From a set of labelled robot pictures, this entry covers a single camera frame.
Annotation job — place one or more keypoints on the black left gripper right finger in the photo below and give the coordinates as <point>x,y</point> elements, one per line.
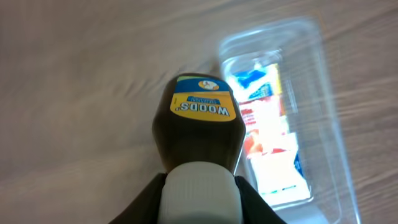
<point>255,210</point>

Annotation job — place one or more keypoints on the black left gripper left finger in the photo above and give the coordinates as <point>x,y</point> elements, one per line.
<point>144,209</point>

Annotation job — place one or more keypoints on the red white medicine box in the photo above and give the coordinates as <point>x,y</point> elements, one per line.
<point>267,128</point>

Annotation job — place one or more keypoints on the dark syrup bottle white cap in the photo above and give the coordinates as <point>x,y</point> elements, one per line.
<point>199,131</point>

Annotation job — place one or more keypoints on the clear plastic container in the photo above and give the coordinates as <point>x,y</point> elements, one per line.
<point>296,46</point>

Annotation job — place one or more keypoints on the blue yellow VapoDrops box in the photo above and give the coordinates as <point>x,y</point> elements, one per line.
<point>260,82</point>

